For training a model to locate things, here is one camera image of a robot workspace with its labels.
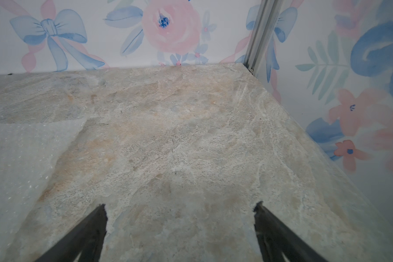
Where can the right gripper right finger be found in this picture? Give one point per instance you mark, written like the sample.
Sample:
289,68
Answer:
277,242

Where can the clear bubble wrap sheet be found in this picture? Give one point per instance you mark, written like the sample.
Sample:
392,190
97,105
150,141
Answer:
28,156

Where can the right aluminium corner post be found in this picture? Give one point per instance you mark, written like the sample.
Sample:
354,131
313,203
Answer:
263,27

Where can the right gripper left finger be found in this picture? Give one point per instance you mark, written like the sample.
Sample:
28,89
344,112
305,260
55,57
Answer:
84,243

